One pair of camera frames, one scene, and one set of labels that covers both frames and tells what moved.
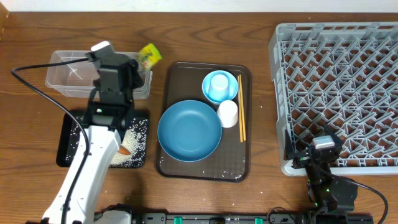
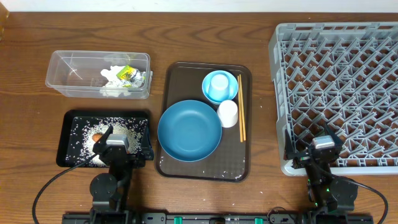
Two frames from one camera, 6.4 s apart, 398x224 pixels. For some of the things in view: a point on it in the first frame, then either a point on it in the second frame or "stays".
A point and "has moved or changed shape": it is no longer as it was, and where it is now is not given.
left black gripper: x=132 y=70 to x=148 y=154
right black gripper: x=290 y=153 stays
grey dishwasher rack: x=344 y=75 stays
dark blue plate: x=189 y=130 stays
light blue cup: x=219 y=88 stays
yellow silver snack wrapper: x=148 y=56 has moved or changed shape
